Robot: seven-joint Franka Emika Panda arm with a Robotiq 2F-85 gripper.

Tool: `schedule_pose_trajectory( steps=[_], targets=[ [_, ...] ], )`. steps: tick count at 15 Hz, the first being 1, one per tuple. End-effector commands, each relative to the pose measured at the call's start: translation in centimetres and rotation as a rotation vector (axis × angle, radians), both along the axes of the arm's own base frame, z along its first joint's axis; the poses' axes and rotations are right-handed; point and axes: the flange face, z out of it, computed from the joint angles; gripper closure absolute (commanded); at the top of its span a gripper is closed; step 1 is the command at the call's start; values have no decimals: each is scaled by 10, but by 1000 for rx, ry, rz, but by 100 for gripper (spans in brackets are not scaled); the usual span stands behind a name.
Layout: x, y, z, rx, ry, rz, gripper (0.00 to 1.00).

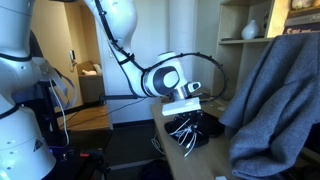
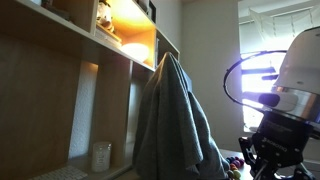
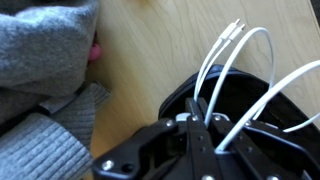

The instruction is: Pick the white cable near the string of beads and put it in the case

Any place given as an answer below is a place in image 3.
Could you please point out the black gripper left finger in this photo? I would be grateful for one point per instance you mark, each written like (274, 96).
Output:
(196, 150)

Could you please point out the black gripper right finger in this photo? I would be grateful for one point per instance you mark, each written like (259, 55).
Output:
(266, 160)

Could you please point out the black zip case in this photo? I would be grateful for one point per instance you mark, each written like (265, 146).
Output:
(240, 93)

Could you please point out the grey knitted cardigan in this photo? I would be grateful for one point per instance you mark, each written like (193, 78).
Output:
(43, 53)

